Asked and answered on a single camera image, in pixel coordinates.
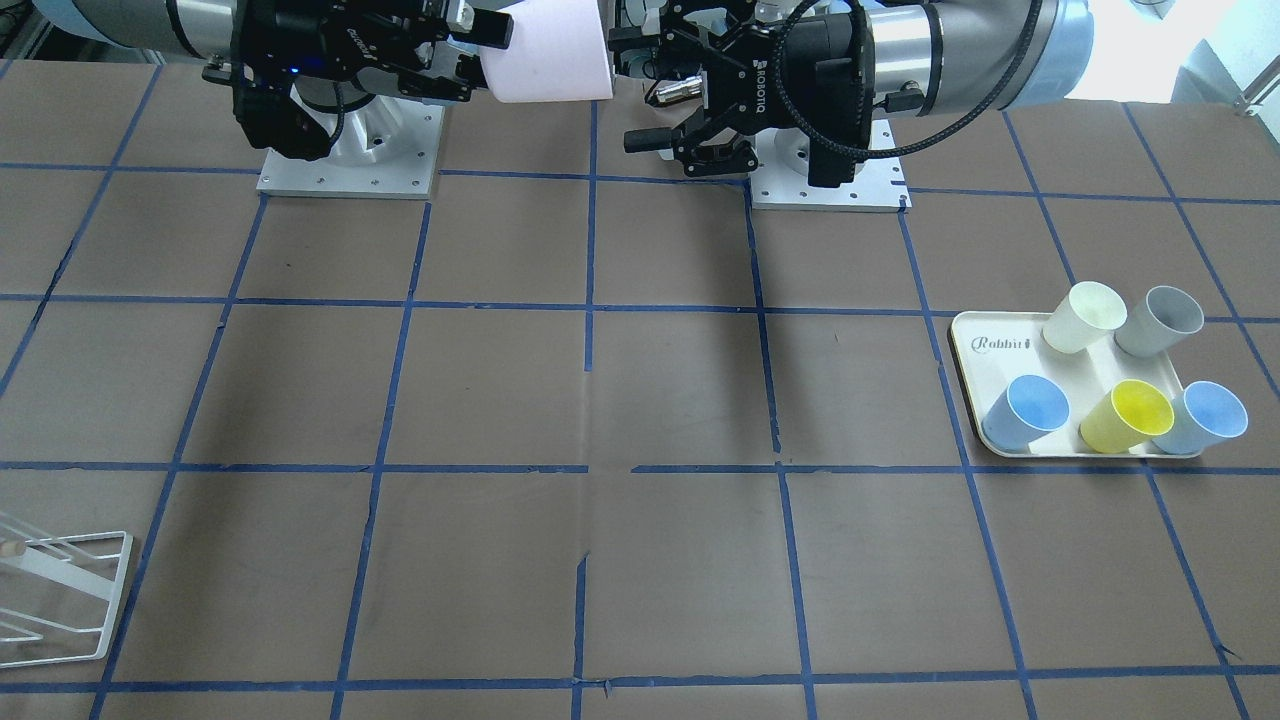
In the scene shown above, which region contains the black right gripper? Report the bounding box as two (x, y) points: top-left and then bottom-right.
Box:
(228, 1), (515, 102)

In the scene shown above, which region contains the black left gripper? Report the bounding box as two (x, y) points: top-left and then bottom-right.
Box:
(607, 1), (874, 178)

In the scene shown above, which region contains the pink plastic cup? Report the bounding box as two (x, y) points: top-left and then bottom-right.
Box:
(479, 1), (614, 104)

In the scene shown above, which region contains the cream plastic cup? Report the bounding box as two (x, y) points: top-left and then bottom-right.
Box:
(1041, 281), (1128, 354)

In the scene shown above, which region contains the blue plastic cup near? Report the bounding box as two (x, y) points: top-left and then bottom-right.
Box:
(980, 374), (1071, 451)

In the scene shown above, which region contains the grey plastic cup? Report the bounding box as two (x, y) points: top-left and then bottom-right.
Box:
(1114, 284), (1204, 357)

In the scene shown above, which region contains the yellow plastic cup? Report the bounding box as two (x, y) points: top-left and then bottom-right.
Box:
(1079, 379), (1175, 454)

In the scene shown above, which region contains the light blue plastic cup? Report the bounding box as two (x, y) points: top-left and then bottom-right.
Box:
(1152, 380), (1251, 456)

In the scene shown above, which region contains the cream rectangular tray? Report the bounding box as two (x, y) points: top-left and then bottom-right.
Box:
(950, 311), (1183, 460)

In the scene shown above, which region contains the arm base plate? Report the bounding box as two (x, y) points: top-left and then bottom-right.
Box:
(749, 129), (911, 213)
(257, 96), (445, 200)

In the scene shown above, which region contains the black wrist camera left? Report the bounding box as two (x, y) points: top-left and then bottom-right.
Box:
(806, 115), (870, 188)

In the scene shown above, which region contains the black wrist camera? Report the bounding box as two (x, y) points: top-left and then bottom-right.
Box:
(806, 115), (870, 188)
(232, 86), (343, 161)

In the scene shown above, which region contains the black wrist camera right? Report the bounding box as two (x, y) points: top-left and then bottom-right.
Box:
(232, 86), (343, 161)

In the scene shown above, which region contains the white wire rack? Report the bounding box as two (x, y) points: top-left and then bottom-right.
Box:
(1, 512), (133, 669)

